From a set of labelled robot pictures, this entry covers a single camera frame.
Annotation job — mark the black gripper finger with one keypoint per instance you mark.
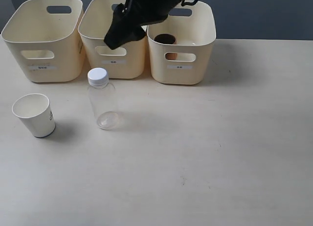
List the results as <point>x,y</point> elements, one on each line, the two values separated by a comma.
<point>135,34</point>
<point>120,32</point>

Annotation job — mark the black other-arm gripper body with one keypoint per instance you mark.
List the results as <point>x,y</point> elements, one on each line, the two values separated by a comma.
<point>145,12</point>

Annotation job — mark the brown wooden cup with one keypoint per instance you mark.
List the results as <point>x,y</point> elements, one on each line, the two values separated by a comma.
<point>167,39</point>

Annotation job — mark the clear plastic bottle white cap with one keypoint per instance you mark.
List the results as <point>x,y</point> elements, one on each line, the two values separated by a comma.
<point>102,98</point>

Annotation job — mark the white paper cup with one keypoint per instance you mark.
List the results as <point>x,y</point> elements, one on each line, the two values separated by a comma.
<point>35,113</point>

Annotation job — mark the middle cream plastic bin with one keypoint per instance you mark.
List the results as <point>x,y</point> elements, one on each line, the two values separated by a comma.
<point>125,62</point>

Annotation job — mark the cream plastic bin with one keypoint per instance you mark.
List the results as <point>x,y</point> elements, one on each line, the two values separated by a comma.
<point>43,37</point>
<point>195,36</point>
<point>125,62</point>

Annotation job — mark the right cream plastic bin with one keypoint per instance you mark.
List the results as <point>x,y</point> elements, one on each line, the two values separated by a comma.
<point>195,36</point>

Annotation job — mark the left cream plastic bin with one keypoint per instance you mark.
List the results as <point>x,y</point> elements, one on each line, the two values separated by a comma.
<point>43,37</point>

